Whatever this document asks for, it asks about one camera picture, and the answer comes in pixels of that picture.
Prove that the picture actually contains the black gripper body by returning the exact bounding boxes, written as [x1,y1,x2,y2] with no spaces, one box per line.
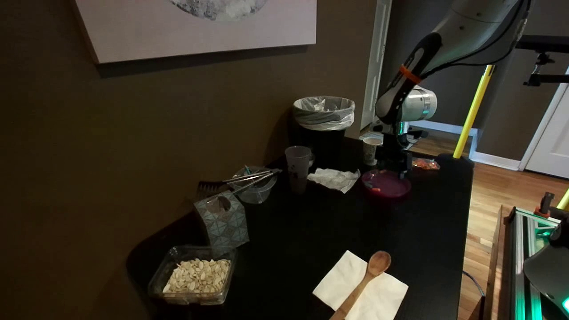
[383,120,415,159]

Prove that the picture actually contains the patterned paper cup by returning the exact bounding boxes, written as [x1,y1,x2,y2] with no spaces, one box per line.
[358,130,387,169]

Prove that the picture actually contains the pink plastic bowl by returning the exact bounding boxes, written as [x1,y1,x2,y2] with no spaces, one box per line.
[360,169,413,201]

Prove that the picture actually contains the crumpled white paper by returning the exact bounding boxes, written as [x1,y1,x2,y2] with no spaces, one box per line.
[307,166,364,196]

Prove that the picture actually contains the black trash bin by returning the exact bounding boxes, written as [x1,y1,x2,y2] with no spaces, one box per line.
[292,127,353,175]

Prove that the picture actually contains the yellow pole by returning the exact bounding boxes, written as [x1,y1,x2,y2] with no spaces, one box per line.
[452,63,497,162]

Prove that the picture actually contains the clear plastic cup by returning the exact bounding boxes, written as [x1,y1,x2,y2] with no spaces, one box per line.
[283,145,315,196]

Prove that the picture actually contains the wooden spoon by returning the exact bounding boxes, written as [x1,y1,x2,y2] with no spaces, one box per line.
[330,249,396,320]

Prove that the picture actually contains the white paper napkin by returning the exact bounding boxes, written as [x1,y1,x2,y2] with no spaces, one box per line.
[312,249,412,320]

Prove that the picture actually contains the clear plastic bowl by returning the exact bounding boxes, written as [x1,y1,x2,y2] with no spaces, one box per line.
[234,175,280,207]

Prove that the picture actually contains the white door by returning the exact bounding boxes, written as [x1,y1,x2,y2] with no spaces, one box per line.
[520,70,569,182]

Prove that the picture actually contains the metal tongs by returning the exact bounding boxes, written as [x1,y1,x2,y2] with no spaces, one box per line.
[198,166,283,198]

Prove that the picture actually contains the patterned tissue box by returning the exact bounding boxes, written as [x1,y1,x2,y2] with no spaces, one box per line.
[193,189,251,258]

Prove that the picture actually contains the clear popcorn container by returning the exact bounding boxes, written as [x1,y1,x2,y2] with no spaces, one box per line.
[147,244,239,308]

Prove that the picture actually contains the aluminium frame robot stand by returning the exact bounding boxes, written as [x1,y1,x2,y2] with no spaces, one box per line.
[499,203,564,320]

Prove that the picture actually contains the black camera stand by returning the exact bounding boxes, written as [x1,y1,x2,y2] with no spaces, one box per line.
[515,34,569,89]

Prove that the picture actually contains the white wall painting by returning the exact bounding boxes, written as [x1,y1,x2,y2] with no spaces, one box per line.
[74,0,321,66]

